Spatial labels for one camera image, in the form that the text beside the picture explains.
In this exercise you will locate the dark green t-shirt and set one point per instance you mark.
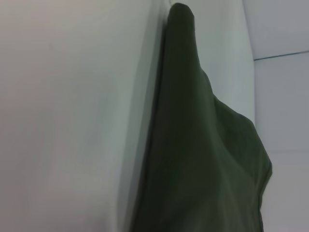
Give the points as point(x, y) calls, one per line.
point(198, 157)

